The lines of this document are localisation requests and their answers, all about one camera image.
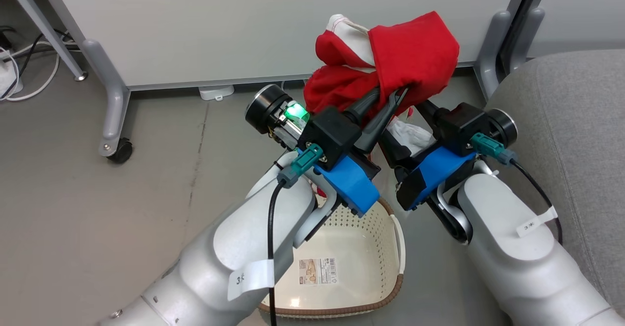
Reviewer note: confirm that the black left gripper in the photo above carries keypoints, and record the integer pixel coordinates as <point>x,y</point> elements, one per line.
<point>329,133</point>

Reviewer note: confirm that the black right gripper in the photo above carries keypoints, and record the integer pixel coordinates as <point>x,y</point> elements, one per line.
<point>461,126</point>

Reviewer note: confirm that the red and white garment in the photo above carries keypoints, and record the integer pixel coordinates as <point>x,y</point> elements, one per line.
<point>410,55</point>

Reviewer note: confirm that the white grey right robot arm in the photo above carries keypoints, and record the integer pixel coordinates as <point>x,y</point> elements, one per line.
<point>517,267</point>

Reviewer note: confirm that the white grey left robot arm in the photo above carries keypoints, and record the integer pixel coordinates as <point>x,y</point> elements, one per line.
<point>229,248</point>

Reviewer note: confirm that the cream laundry basket brown rim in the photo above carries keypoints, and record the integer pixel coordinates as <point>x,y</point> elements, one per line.
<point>346,248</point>

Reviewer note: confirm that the grey fabric sofa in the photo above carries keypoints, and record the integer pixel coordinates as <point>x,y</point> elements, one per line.
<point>571,140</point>

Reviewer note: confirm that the wide white partition panel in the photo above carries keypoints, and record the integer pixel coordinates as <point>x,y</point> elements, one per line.
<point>273,23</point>

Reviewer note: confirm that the printed barcode sticker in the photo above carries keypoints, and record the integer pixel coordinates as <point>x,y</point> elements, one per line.
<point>318,271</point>

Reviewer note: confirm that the narrow white partition panel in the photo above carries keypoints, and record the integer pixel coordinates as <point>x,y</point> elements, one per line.
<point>583,11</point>

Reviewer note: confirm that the black caster wheel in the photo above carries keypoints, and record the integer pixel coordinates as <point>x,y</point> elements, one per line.
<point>121,151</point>

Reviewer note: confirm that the grey partition foot with caster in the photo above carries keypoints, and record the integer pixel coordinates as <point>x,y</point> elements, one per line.
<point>112,96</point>

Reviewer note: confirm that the grey metal table leg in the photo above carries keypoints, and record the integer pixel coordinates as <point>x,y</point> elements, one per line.
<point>46,26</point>

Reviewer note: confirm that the white power adapter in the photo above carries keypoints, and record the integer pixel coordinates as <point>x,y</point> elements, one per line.
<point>9,77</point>

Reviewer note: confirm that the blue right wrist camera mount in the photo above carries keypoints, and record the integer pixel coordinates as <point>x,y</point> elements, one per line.
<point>432,172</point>

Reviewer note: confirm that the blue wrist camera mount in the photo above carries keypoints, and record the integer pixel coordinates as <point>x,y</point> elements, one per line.
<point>349,182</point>
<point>432,172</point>

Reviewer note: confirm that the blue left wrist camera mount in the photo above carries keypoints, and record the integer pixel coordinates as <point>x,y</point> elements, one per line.
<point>349,182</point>

